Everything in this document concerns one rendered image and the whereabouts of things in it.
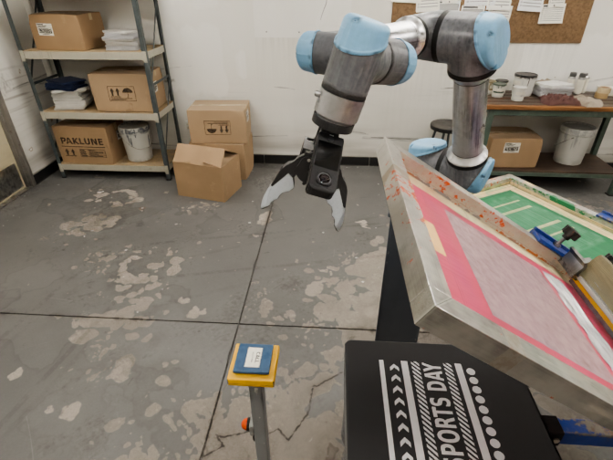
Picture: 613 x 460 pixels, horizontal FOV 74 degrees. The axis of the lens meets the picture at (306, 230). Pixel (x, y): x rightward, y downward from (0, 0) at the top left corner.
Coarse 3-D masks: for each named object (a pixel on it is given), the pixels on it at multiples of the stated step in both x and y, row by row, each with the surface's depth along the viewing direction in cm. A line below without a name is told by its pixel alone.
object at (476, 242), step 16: (416, 192) 90; (432, 208) 87; (448, 208) 94; (432, 224) 80; (448, 224) 85; (464, 224) 92; (448, 240) 78; (464, 240) 83; (480, 240) 89; (496, 240) 97; (480, 256) 81; (496, 256) 87; (512, 256) 94; (512, 272) 85; (528, 272) 92; (528, 288) 83; (544, 288) 89; (560, 304) 88; (576, 320) 85; (592, 320) 92; (608, 336) 90
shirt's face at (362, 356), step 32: (352, 352) 119; (384, 352) 119; (416, 352) 119; (448, 352) 119; (352, 384) 110; (512, 384) 110; (352, 416) 102; (512, 416) 102; (352, 448) 95; (384, 448) 95; (512, 448) 95; (544, 448) 95
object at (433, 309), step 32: (384, 160) 88; (416, 160) 96; (448, 192) 99; (416, 224) 64; (512, 224) 103; (416, 256) 56; (544, 256) 107; (416, 288) 52; (448, 288) 52; (416, 320) 49; (448, 320) 48; (480, 320) 51; (480, 352) 51; (512, 352) 50; (544, 352) 54; (544, 384) 53; (576, 384) 53; (608, 416) 56
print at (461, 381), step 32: (384, 384) 109; (416, 384) 109; (448, 384) 109; (480, 384) 109; (384, 416) 102; (416, 416) 102; (448, 416) 102; (480, 416) 102; (416, 448) 95; (448, 448) 95; (480, 448) 95
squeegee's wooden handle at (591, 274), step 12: (588, 264) 101; (600, 264) 98; (612, 264) 98; (588, 276) 99; (600, 276) 96; (612, 276) 94; (600, 288) 95; (612, 288) 92; (612, 300) 91; (612, 312) 90
